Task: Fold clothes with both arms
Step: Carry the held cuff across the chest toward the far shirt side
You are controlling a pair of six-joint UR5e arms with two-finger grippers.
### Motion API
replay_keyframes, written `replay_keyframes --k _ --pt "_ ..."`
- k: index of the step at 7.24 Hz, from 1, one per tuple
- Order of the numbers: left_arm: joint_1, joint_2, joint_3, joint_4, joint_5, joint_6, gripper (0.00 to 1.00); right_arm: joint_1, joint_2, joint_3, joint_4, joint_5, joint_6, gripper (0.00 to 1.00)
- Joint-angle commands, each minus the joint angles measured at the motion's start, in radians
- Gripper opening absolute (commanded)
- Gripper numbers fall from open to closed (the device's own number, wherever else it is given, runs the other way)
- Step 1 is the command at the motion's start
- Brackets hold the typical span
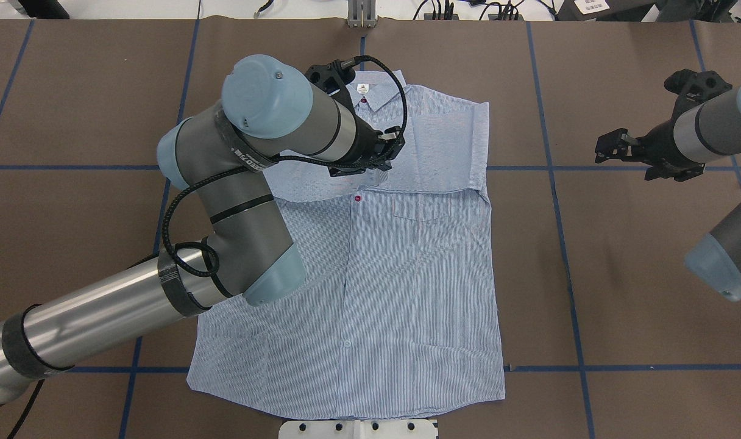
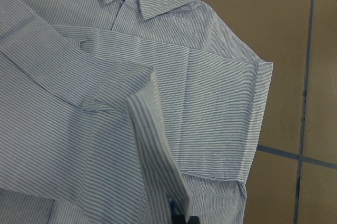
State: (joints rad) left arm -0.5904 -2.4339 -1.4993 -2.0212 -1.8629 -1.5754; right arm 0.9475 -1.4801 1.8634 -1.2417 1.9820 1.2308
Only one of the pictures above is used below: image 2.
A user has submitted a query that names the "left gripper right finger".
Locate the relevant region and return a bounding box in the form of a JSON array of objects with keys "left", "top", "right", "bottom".
[{"left": 187, "top": 211, "right": 200, "bottom": 224}]

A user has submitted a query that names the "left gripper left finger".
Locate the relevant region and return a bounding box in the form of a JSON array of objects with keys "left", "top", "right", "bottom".
[{"left": 170, "top": 202, "right": 186, "bottom": 224}]

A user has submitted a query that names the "light blue striped shirt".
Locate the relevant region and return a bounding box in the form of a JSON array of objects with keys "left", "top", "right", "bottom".
[{"left": 1, "top": 0, "right": 273, "bottom": 223}]

